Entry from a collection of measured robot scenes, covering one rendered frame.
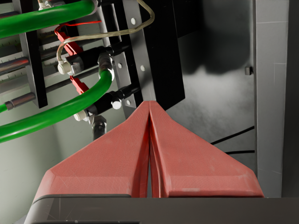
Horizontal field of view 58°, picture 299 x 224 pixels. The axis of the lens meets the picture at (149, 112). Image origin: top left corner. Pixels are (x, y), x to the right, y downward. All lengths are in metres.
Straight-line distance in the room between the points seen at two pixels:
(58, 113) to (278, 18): 0.26
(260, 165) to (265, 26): 0.21
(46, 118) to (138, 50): 0.26
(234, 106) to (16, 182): 0.55
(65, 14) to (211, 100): 0.42
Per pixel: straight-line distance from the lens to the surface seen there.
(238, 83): 0.56
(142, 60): 0.47
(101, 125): 0.38
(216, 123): 0.63
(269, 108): 0.40
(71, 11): 0.26
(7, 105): 0.61
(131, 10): 0.46
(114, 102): 0.45
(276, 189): 0.48
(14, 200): 0.79
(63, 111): 0.25
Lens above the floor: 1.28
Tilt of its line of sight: 36 degrees down
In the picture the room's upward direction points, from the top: 121 degrees counter-clockwise
